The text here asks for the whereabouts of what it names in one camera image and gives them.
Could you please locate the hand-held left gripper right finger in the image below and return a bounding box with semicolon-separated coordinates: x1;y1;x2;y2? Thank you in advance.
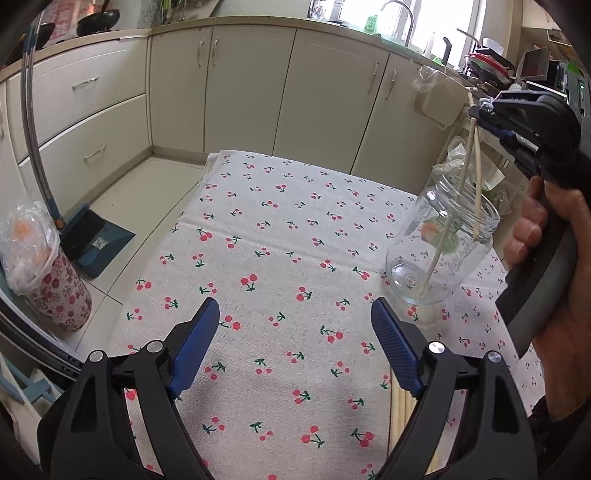
370;298;539;480

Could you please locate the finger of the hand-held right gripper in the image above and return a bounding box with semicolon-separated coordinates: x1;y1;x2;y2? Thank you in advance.
480;90;560;121
468;107;542;174

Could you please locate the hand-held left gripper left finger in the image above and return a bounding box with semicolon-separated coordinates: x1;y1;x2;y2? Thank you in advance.
37;298;221;480

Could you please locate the bundle of wooden chopsticks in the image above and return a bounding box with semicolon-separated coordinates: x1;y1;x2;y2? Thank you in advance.
388;378;445;480

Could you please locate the clear glass jar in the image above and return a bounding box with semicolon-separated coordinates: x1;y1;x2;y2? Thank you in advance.
385;173;502;306

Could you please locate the person's right forearm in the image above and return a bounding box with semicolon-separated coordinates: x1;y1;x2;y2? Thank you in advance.
529;392;591;467

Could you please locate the person's right hand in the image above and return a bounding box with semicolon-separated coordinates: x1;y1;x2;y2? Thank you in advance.
503;176;591;407

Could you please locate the brown box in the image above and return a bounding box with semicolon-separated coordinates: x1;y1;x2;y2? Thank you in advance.
516;48;553;80

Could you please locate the white plastic bag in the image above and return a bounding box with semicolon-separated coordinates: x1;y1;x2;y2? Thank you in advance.
444;137;505;191

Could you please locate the dish rack with dishes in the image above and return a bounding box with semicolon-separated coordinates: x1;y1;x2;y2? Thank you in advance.
463;28;516;89

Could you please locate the white hanging cabinet bin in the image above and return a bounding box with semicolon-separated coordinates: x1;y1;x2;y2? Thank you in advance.
412;65;463;131

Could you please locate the cream cabinet door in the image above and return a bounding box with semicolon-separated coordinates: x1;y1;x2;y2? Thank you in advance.
350;52;465;186
204;24;297;157
149;27;214;156
271;29;392;175

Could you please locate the cherry print tablecloth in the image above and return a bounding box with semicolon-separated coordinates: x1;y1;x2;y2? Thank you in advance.
106;150;550;480

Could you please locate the blue dustpan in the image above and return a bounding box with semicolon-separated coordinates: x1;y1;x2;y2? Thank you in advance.
60;203;137;280

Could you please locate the floral pink waste bin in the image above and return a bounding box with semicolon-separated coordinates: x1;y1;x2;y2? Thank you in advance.
21;244;94;334

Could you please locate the chrome kitchen faucet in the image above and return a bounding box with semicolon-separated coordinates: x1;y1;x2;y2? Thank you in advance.
380;0;415;48

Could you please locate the clear plastic bin liner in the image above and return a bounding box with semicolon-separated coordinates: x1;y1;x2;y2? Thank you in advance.
0;200;62;295

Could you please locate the cream deep cabinet drawer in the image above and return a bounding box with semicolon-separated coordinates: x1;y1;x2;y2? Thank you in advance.
17;93;154;209

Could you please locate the beige kitchen countertop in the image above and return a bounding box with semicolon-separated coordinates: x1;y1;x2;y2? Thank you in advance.
0;16;469;90

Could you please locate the cream shallow cabinet drawer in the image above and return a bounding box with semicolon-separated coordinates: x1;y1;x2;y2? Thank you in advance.
6;38;149;149

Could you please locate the black frying pan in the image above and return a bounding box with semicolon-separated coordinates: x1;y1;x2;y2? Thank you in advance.
76;9;122;38

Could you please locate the black wok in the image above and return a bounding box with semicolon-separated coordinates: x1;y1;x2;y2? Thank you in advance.
21;22;57;49

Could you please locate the dark metal frame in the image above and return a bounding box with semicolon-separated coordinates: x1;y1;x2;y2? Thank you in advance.
0;281;86;385

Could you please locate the long metal broom handle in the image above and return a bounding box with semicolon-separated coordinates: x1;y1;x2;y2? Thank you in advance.
21;21;64;234

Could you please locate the pink printed wall sheet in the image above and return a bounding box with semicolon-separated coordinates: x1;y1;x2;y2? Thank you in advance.
45;0;105;45

